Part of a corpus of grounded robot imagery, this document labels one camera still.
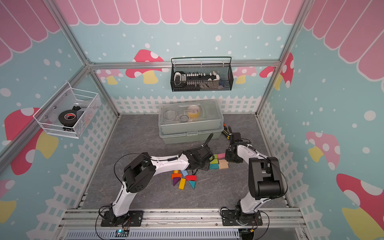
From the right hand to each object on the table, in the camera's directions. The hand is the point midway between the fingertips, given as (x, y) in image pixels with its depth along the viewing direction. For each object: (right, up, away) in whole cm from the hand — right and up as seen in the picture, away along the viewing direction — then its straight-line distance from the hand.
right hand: (231, 157), depth 95 cm
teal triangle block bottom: (-24, -12, -11) cm, 29 cm away
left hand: (-17, -4, -2) cm, 17 cm away
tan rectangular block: (-5, -5, -3) cm, 8 cm away
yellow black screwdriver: (-1, +15, +13) cm, 20 cm away
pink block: (-6, +1, 0) cm, 6 cm away
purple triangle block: (-34, -11, -9) cm, 37 cm away
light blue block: (-29, -8, -6) cm, 31 cm away
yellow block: (-30, -13, -9) cm, 34 cm away
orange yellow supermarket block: (-34, -7, -5) cm, 36 cm away
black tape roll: (-83, +24, -24) cm, 90 cm away
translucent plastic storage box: (-30, +24, 0) cm, 39 cm away
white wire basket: (-82, +32, -16) cm, 89 cm away
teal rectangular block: (-12, -4, -6) cm, 14 cm away
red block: (-25, -10, -8) cm, 28 cm away
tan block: (-6, -3, -3) cm, 7 cm away
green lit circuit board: (-59, -33, -22) cm, 71 cm away
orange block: (-33, -9, -6) cm, 35 cm away
